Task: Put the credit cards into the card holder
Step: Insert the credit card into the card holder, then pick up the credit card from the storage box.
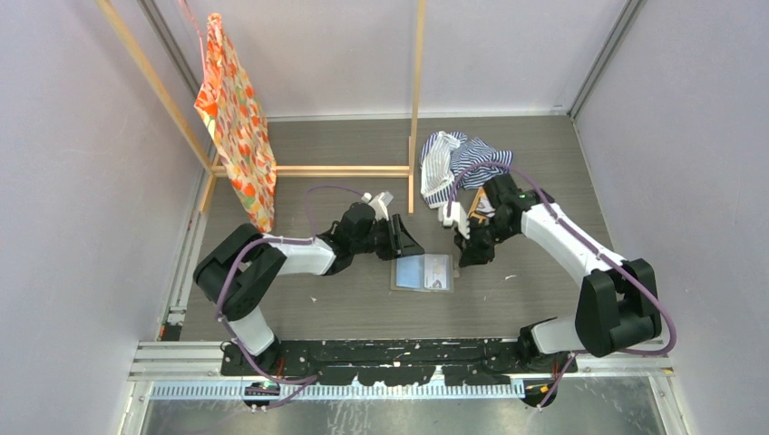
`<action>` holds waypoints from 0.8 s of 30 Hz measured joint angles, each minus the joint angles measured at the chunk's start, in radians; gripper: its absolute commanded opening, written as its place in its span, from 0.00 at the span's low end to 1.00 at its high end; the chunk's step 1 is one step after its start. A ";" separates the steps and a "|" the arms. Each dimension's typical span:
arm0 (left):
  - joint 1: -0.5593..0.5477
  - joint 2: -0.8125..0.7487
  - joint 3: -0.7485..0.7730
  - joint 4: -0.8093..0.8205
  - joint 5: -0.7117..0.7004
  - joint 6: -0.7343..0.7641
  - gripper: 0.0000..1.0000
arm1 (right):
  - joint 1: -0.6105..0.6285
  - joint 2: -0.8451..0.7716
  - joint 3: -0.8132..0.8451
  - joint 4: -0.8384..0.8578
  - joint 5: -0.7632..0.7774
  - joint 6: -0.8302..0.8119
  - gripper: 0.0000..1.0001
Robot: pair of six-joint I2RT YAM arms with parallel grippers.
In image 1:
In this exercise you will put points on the silver VIP card front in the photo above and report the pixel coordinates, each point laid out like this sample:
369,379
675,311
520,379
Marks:
437,272

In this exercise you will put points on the wooden rack frame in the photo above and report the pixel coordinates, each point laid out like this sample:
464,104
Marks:
216,171

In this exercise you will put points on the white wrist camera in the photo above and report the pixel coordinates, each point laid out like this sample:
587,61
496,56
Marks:
379,203
451,214

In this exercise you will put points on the yellow oval tray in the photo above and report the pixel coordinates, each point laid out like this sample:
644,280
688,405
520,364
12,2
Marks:
481,210

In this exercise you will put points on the orange floral cloth bag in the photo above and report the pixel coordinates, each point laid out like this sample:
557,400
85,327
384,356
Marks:
228,106

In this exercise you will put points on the aluminium rail frame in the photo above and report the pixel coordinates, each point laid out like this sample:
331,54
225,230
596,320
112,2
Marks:
177,388

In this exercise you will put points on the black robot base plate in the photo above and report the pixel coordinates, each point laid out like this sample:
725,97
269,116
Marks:
460,362

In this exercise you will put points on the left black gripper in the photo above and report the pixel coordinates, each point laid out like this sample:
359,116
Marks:
408,246

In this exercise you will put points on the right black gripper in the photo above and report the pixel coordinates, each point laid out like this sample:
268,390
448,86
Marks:
472,251

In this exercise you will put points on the clear grey card holder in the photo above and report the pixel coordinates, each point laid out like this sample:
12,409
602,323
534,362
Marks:
407,275

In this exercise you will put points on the blue white striped cloth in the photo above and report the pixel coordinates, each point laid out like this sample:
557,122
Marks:
449,156

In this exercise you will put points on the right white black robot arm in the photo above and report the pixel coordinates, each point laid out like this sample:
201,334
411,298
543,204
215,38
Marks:
617,306

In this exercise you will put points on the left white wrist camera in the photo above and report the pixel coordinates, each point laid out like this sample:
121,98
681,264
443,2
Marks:
379,203

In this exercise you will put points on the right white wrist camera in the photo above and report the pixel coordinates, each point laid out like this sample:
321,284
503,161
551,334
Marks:
451,214

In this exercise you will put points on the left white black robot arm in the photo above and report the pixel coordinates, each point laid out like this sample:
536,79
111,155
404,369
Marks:
237,273

